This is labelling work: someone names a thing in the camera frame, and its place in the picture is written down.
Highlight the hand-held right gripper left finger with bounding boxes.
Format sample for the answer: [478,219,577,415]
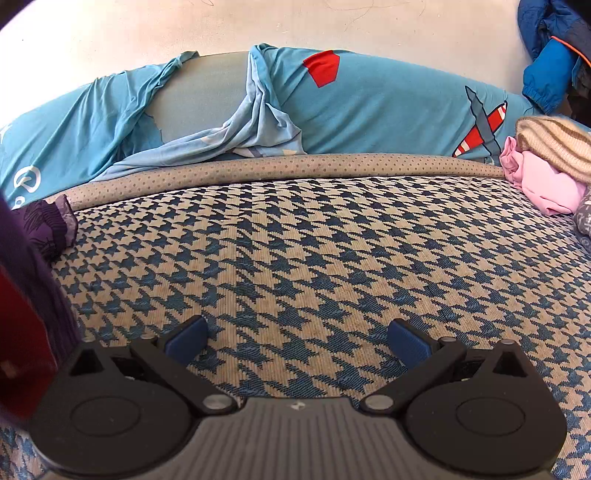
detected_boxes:
[64,316,238,414]

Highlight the purple floral shirt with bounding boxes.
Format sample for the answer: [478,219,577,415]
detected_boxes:
[0,194,86,421]

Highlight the pale blue cloth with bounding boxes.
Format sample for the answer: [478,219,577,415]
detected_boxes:
[99,46,305,181]

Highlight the beige striped knit garment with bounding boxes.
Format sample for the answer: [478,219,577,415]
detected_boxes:
[515,115,591,185]

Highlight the grey star print cloth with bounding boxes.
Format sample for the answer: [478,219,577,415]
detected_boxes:
[573,189,591,254]

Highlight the blue jacket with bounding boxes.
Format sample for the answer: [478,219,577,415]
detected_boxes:
[517,0,591,116]

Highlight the blue cartoon print cover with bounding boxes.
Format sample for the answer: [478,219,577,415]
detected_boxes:
[0,44,546,208]

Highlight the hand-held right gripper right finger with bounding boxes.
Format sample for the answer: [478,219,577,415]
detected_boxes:
[360,318,537,414]

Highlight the pink garment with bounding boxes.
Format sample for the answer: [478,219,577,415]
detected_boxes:
[499,136,589,215]

